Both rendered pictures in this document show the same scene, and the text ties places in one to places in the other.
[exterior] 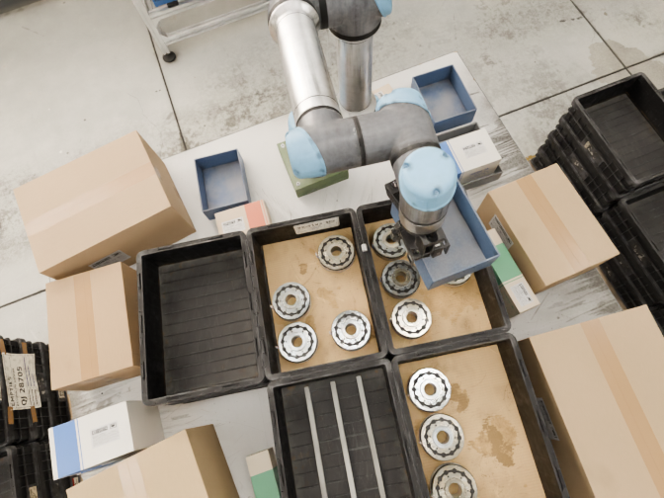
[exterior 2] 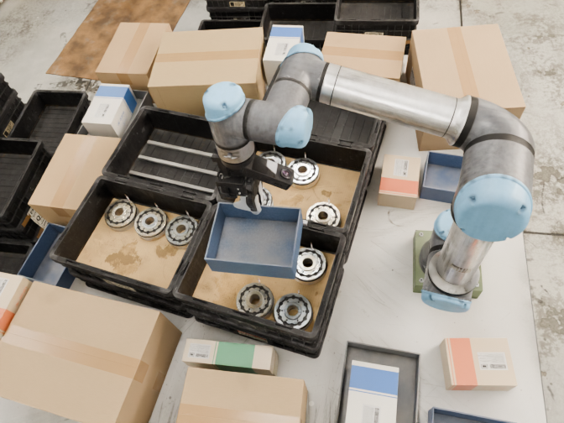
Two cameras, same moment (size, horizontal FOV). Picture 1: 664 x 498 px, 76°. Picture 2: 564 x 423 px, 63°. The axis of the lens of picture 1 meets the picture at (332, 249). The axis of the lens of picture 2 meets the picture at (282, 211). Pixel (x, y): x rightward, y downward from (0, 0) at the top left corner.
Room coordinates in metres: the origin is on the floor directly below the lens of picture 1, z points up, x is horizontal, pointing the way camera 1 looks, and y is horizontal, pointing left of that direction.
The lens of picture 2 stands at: (0.60, -0.65, 2.04)
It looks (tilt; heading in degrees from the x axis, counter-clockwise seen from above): 59 degrees down; 119
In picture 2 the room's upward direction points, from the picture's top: 12 degrees counter-clockwise
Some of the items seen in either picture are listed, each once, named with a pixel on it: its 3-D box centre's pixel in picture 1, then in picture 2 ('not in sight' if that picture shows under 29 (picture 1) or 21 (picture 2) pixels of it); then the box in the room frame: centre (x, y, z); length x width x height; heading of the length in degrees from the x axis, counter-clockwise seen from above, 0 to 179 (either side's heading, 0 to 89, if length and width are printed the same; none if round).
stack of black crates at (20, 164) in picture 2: not in sight; (23, 201); (-1.08, -0.03, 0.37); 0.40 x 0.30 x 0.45; 100
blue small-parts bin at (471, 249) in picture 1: (442, 232); (255, 239); (0.29, -0.24, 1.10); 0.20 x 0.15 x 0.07; 10
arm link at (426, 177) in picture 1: (425, 186); (228, 116); (0.26, -0.15, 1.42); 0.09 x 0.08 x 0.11; 1
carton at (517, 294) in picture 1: (503, 272); (229, 356); (0.24, -0.46, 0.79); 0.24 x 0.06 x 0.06; 12
